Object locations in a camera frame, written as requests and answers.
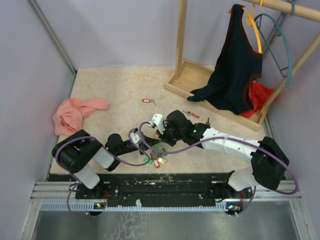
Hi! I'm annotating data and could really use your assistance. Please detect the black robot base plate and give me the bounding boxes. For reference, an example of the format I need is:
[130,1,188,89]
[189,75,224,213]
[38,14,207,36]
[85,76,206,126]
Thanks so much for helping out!
[74,170,253,216]

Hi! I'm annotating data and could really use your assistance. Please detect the yellow clothes hanger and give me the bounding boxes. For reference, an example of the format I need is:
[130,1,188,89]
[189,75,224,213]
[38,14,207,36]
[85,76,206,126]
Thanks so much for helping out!
[242,3,263,54]

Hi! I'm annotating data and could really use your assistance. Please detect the red cloth in rack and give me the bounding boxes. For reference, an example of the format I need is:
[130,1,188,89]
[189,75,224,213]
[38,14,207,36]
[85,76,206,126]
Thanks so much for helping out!
[240,82,275,118]

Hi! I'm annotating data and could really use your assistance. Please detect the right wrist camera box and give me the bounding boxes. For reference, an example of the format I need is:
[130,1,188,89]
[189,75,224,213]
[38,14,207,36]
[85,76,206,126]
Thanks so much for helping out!
[148,113,165,134]

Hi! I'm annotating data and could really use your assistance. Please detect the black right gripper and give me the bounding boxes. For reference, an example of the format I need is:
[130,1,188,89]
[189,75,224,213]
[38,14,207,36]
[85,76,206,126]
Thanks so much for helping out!
[156,120,185,147]

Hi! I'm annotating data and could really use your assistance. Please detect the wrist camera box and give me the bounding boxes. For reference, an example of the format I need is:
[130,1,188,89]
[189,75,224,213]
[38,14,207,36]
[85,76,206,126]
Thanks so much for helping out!
[128,128,143,146]
[148,113,165,134]

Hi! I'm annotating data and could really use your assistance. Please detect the dark navy tank top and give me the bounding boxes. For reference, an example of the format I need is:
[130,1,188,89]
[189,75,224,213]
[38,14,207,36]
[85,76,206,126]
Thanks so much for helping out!
[187,4,263,118]

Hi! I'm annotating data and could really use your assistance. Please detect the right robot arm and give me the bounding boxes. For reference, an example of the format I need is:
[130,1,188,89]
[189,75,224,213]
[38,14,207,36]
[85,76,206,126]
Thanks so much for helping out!
[158,110,290,198]

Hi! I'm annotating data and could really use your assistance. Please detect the key with long red tag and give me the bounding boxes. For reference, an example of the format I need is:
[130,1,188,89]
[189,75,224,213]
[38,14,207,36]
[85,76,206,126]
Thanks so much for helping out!
[182,110,200,119]

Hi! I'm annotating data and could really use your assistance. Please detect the large keyring with coloured tags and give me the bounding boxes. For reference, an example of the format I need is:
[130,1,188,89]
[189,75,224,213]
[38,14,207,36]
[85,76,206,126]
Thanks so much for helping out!
[143,143,168,169]

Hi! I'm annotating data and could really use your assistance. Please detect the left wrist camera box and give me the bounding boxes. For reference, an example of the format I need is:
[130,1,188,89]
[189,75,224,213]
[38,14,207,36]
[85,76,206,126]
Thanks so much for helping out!
[128,128,143,146]

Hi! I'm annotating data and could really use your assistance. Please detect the pink crumpled cloth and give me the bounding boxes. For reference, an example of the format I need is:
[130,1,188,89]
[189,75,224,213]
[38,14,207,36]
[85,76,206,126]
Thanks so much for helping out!
[52,98,110,136]

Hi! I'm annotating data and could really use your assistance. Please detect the blue-grey clothes hanger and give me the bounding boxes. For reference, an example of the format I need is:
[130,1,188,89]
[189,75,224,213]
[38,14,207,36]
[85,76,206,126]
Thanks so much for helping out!
[254,12,293,88]

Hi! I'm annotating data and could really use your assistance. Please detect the grey wall corner rail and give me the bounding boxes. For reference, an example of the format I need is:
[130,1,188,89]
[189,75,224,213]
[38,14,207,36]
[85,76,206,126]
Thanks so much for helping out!
[26,0,77,75]

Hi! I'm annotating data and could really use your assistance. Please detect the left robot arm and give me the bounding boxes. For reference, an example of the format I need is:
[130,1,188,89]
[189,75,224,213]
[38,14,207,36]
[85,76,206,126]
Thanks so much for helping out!
[51,128,148,199]

